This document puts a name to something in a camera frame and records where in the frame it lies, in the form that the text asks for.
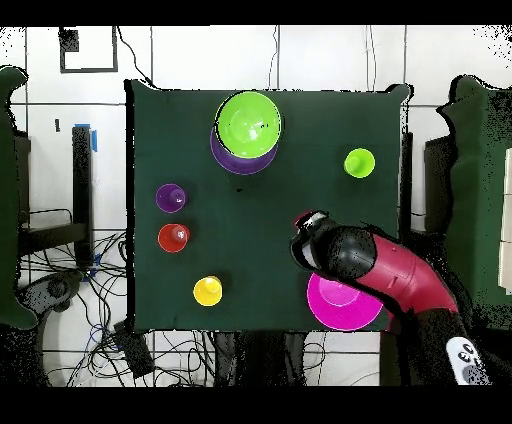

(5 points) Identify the purple plastic bowl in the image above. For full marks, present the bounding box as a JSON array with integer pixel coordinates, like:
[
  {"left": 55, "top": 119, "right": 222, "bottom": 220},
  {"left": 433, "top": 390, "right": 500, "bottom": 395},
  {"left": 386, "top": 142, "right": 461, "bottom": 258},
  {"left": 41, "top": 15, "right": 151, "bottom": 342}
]
[{"left": 209, "top": 126, "right": 280, "bottom": 176}]

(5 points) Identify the large pink plastic bowl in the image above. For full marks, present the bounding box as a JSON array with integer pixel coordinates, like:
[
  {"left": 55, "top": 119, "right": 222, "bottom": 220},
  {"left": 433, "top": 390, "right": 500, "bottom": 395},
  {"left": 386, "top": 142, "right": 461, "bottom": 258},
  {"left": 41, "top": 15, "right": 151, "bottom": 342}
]
[{"left": 306, "top": 272, "right": 385, "bottom": 332}]

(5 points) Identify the large green plastic bowl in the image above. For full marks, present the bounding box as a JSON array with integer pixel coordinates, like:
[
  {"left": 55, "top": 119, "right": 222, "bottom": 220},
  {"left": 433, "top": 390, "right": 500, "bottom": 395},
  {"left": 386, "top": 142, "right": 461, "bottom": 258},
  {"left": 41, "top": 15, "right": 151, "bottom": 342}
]
[{"left": 215, "top": 90, "right": 283, "bottom": 160}]

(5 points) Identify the dark green tablecloth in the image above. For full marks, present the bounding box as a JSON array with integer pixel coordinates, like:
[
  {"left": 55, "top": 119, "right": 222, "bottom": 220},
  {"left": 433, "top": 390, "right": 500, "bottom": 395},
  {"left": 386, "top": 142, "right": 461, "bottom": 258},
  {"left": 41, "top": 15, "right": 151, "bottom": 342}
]
[{"left": 124, "top": 78, "right": 412, "bottom": 335}]

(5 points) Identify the lime green plastic cup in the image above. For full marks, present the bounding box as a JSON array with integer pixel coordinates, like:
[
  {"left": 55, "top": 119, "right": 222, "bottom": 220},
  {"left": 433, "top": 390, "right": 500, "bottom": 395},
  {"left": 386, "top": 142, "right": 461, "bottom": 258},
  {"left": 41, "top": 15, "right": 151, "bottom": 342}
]
[{"left": 342, "top": 147, "right": 376, "bottom": 180}]

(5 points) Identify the yellow plastic cup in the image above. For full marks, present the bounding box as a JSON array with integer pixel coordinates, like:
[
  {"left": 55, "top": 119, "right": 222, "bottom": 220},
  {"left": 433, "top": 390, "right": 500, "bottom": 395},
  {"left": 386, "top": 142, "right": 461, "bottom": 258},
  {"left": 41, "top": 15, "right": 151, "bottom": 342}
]
[{"left": 192, "top": 275, "right": 224, "bottom": 308}]

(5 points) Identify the orange plastic cup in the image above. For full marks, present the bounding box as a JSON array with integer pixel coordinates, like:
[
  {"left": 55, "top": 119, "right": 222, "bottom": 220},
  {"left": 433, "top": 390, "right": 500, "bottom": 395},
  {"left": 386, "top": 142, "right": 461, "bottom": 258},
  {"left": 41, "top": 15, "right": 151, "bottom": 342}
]
[{"left": 157, "top": 222, "right": 192, "bottom": 254}]

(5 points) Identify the purple plastic cup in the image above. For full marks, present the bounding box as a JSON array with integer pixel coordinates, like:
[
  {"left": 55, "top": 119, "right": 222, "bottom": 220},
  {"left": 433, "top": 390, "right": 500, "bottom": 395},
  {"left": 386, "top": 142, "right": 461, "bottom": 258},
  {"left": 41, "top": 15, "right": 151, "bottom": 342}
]
[{"left": 155, "top": 182, "right": 189, "bottom": 214}]

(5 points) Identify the neighbouring green covered table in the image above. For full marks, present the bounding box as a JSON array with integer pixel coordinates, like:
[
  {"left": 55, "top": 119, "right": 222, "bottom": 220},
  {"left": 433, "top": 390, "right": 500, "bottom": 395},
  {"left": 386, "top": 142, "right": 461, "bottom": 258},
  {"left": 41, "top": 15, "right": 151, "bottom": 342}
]
[
  {"left": 437, "top": 75, "right": 512, "bottom": 331},
  {"left": 0, "top": 65, "right": 39, "bottom": 331}
]

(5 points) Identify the black power strip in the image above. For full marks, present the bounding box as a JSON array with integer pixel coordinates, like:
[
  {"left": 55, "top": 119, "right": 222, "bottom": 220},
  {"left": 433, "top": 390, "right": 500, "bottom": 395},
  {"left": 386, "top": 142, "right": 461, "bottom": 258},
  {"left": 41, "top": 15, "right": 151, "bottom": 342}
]
[{"left": 113, "top": 319, "right": 156, "bottom": 379}]

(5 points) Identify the black metal stand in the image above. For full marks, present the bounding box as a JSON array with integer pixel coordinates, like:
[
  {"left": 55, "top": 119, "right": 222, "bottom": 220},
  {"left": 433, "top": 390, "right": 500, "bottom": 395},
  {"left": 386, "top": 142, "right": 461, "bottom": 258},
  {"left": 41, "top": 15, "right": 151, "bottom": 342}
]
[{"left": 71, "top": 125, "right": 94, "bottom": 269}]

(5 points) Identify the black office chair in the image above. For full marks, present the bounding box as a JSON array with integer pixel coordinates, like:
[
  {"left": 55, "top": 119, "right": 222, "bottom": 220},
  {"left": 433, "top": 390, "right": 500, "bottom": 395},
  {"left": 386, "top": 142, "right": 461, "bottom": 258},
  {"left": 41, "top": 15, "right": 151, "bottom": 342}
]
[{"left": 17, "top": 269, "right": 85, "bottom": 321}]

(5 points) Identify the thin black cable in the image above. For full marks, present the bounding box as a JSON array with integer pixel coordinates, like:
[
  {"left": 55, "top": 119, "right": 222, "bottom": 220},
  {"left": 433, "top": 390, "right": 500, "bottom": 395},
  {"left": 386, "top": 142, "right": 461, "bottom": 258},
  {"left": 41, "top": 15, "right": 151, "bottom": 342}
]
[{"left": 116, "top": 26, "right": 155, "bottom": 87}]

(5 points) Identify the tangle of cables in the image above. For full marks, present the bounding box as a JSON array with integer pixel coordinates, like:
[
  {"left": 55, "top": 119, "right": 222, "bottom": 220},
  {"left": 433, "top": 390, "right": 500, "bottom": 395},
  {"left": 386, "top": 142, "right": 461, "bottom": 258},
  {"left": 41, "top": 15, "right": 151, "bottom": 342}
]
[{"left": 17, "top": 229, "right": 219, "bottom": 387}]

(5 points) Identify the black square frame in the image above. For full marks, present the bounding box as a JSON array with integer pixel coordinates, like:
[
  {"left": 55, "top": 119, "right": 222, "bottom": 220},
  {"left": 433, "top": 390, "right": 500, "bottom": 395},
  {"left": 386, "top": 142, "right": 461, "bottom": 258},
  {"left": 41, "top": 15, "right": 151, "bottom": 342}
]
[{"left": 58, "top": 26, "right": 119, "bottom": 74}]

